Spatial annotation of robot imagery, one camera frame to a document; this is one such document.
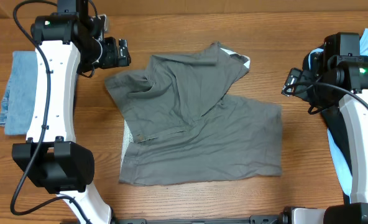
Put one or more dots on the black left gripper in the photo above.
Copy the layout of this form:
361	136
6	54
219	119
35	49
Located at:
112	59

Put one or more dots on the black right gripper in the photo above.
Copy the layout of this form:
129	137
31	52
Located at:
303	76

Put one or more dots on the grey shorts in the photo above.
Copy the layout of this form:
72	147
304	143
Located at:
182	125

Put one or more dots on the blue denim garment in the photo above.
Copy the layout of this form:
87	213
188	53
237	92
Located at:
17	104

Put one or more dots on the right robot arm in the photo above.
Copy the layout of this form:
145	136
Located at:
345	213

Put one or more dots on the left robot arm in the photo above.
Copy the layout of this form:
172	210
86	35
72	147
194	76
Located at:
69	43

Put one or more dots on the black garment in pile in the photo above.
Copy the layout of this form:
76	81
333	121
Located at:
339	149

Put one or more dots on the light blue garment in pile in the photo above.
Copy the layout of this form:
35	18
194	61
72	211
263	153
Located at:
340	67

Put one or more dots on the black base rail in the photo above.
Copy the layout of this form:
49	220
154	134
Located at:
253	219

